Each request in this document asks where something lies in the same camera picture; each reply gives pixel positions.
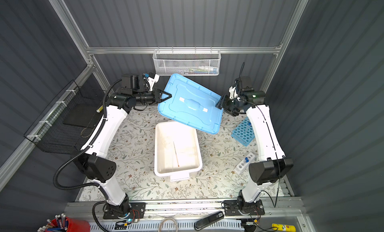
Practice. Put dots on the red pen cup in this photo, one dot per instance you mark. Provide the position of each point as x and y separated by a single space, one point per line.
62 223

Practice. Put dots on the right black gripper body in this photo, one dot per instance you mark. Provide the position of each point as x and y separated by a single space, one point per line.
229 105

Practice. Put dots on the white small tube rack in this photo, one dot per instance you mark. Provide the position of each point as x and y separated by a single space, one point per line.
242 166

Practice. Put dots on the black wire wall basket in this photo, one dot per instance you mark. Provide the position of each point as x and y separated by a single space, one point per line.
70 123

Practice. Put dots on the blue plastic bin lid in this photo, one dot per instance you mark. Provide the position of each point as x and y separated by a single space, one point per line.
191 104

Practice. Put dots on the yellow bottle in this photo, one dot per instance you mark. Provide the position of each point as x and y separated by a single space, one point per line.
283 228

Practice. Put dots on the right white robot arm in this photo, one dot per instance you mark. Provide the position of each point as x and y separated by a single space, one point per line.
272 162

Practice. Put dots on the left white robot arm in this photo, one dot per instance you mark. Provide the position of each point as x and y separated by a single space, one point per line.
118 101

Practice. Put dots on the white plastic storage bin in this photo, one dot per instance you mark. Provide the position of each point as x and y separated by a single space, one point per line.
188 148

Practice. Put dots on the black handheld device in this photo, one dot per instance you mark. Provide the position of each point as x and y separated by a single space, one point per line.
209 220

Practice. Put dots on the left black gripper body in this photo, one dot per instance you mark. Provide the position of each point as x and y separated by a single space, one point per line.
154 97

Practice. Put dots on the long glass stirring rod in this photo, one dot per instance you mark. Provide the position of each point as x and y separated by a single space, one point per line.
176 154

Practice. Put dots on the white wire wall basket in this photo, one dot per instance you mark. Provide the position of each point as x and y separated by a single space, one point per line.
187 64

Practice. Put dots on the blue test tube rack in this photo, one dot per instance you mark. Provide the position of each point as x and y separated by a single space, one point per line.
244 133

